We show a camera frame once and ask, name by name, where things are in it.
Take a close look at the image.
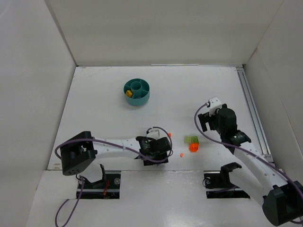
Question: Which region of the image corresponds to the teal round divided container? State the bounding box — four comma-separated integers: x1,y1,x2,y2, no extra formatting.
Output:
123,79,150,107

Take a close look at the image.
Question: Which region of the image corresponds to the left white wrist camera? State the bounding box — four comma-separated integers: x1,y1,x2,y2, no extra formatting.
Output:
147,129,160,140

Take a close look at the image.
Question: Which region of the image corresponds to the aluminium rail right edge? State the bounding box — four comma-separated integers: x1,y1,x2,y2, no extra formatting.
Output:
236,67,275,165

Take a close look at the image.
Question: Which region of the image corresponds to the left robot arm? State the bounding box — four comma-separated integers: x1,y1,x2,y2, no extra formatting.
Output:
54,128,173,181

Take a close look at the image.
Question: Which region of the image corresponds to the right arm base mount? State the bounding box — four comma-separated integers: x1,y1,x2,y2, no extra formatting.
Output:
202,162,250,199

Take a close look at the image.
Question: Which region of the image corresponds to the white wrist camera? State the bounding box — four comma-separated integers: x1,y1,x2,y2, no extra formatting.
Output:
207,96,222,116
147,129,160,140

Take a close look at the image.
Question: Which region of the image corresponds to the green orange lego brick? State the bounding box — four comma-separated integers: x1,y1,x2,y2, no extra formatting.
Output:
191,136,199,144

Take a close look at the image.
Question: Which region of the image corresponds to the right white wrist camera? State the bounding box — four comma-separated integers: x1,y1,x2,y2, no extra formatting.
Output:
207,96,222,116

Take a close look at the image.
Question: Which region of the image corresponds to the light green lego brick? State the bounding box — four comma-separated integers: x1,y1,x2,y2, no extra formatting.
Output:
184,136,192,144

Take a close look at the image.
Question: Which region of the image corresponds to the orange round lego piece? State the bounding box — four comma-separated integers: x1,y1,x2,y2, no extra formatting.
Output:
189,143,199,153

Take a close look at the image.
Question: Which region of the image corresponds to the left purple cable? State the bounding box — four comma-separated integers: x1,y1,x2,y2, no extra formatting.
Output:
54,126,173,227

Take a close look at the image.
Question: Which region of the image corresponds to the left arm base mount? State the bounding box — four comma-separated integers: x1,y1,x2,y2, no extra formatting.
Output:
75,165,121,199

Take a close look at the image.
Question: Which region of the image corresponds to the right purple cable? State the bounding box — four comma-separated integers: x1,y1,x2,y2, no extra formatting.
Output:
194,102,303,225

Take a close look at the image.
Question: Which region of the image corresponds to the purple cable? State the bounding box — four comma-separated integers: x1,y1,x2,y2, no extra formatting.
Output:
54,126,173,227
194,102,303,225

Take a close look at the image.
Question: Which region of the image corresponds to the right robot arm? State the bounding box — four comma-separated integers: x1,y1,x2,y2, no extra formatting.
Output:
194,102,303,226

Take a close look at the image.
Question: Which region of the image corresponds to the yellow lego brick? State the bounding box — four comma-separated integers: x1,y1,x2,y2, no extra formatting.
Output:
125,90,133,98

